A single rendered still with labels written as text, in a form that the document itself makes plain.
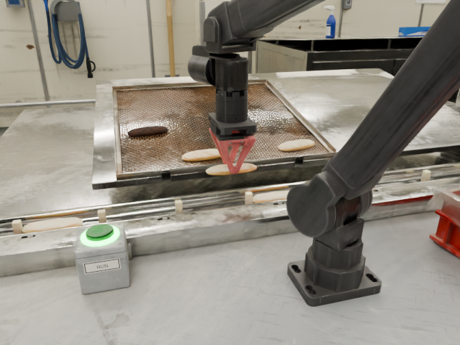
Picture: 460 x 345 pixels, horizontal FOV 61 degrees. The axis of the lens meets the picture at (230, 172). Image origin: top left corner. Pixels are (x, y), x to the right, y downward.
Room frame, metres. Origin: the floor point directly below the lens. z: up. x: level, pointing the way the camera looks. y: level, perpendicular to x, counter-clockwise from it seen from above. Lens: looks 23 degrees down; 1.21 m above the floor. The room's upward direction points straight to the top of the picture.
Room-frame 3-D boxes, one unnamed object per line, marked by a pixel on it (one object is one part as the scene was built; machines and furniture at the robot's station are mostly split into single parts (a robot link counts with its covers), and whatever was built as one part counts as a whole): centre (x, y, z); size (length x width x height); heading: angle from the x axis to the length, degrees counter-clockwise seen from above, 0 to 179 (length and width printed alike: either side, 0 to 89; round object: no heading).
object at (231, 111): (0.68, 0.00, 1.04); 0.10 x 0.07 x 0.07; 15
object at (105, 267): (0.50, 0.19, 0.84); 0.08 x 0.08 x 0.11; 15
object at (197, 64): (0.71, 0.02, 1.14); 0.11 x 0.09 x 0.12; 38
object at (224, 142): (0.68, 0.00, 0.97); 0.07 x 0.07 x 0.09; 15
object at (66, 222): (0.60, 0.31, 0.86); 0.10 x 0.04 x 0.01; 105
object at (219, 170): (0.68, 0.00, 0.93); 0.10 x 0.04 x 0.01; 105
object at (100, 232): (0.49, 0.19, 0.90); 0.04 x 0.04 x 0.02
